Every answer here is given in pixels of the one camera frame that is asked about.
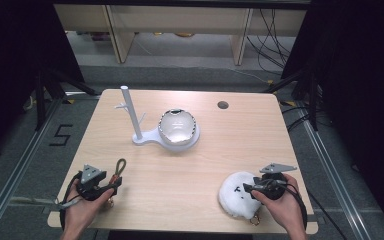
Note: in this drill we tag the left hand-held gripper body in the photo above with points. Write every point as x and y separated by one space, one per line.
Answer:
90 178

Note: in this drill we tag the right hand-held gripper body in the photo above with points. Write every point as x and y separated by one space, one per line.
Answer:
273 186

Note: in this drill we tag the white hook stand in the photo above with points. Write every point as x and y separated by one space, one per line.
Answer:
131 113

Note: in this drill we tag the white shell-shaped dish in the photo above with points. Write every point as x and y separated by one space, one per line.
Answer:
176 128

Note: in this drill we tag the person's right hand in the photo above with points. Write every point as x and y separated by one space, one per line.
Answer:
280 210

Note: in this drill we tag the person's left hand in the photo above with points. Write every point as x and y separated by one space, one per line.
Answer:
80 213

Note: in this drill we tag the black metal stand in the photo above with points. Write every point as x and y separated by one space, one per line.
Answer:
313 100
40 100

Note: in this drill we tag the black curtain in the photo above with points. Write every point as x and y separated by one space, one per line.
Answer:
13 60
363 83

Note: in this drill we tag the aluminium floor rail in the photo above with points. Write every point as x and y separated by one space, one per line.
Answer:
16 166
333 173

